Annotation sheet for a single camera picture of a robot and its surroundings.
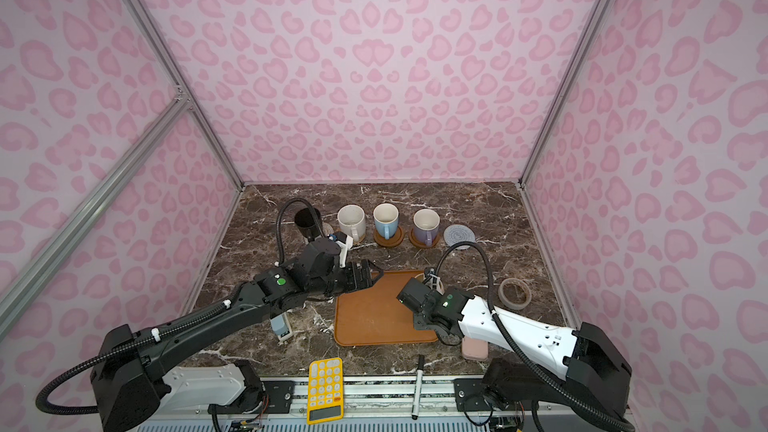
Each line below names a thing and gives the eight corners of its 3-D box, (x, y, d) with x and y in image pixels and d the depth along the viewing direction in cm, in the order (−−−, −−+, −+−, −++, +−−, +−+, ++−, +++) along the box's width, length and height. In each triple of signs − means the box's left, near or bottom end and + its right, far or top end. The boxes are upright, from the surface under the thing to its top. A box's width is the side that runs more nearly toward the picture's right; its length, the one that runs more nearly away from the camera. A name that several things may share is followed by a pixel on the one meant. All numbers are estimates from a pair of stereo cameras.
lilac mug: (414, 252, 102) (415, 237, 95) (413, 224, 109) (413, 208, 102) (439, 251, 101) (442, 237, 95) (436, 223, 109) (439, 208, 102)
